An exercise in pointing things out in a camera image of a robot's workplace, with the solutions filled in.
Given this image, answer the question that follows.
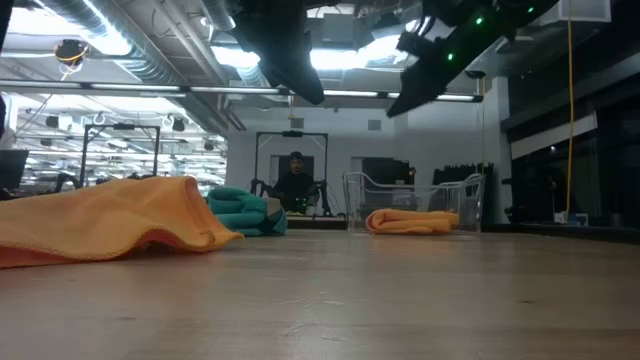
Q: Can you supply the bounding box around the yellow hanging cable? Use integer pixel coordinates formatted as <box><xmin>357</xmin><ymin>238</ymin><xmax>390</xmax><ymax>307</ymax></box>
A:
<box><xmin>564</xmin><ymin>0</ymin><xmax>575</xmax><ymax>217</ymax></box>

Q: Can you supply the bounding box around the black monitor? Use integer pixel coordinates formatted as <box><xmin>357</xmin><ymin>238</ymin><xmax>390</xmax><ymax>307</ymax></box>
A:
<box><xmin>0</xmin><ymin>148</ymin><xmax>30</xmax><ymax>192</ymax></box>

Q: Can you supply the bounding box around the person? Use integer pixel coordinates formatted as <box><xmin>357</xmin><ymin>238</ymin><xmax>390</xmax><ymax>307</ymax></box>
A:
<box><xmin>272</xmin><ymin>151</ymin><xmax>321</xmax><ymax>214</ymax></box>

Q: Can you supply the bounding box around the clear plastic bin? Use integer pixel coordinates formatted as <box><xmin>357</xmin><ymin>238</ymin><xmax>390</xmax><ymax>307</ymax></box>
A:
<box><xmin>342</xmin><ymin>171</ymin><xmax>487</xmax><ymax>234</ymax></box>

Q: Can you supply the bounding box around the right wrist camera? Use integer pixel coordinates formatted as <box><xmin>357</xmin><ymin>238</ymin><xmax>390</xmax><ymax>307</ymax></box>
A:
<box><xmin>397</xmin><ymin>18</ymin><xmax>444</xmax><ymax>57</ymax></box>

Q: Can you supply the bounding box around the black robot station frame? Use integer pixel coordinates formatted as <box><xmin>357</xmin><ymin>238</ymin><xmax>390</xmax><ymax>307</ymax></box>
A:
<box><xmin>254</xmin><ymin>130</ymin><xmax>330</xmax><ymax>217</ymax></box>
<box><xmin>81</xmin><ymin>123</ymin><xmax>162</xmax><ymax>187</ymax></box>

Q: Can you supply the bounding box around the orange microfiber towel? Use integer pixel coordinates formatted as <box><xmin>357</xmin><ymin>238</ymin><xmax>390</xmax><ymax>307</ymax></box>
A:
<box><xmin>365</xmin><ymin>208</ymin><xmax>461</xmax><ymax>236</ymax></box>
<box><xmin>0</xmin><ymin>175</ymin><xmax>245</xmax><ymax>270</ymax></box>

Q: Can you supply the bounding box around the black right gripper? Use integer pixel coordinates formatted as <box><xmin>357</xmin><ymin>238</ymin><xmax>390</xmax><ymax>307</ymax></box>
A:
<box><xmin>387</xmin><ymin>7</ymin><xmax>506</xmax><ymax>119</ymax></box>

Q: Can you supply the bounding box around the teal microfiber towel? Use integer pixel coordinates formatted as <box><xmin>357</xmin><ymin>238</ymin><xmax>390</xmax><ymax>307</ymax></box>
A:
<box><xmin>206</xmin><ymin>186</ymin><xmax>289</xmax><ymax>238</ymax></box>

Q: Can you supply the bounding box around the black ceiling cable reel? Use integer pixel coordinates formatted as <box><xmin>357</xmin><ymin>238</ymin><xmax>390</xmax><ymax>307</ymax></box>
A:
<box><xmin>53</xmin><ymin>38</ymin><xmax>90</xmax><ymax>67</ymax></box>

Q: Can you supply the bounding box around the black aluminium table frame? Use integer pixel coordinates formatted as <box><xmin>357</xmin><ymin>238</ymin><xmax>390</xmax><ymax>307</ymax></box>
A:
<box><xmin>287</xmin><ymin>213</ymin><xmax>640</xmax><ymax>246</ymax></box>

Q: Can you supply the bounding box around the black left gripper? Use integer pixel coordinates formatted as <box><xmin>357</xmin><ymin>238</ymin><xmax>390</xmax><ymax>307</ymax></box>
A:
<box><xmin>227</xmin><ymin>0</ymin><xmax>326</xmax><ymax>107</ymax></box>

